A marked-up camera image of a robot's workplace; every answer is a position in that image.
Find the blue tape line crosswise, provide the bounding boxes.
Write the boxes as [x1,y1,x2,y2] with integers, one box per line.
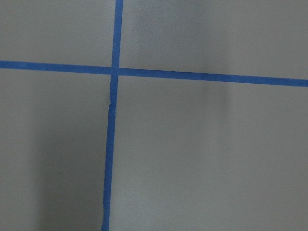
[0,61,308,87]

